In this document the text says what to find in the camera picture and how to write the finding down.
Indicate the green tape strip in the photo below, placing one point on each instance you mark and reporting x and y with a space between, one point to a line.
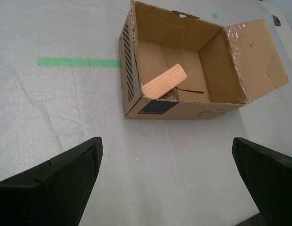
77 62

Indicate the brown cardboard box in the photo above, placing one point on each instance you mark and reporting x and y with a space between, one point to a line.
216 70

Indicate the speckled beige rock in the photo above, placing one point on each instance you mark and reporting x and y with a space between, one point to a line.
169 96

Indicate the small green tape piece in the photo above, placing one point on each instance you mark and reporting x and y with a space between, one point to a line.
215 15

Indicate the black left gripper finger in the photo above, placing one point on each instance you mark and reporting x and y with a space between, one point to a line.
273 183
47 195

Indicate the white woven table cover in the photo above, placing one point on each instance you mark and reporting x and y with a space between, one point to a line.
54 113

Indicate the light wooden block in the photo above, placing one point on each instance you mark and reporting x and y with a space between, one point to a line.
163 81

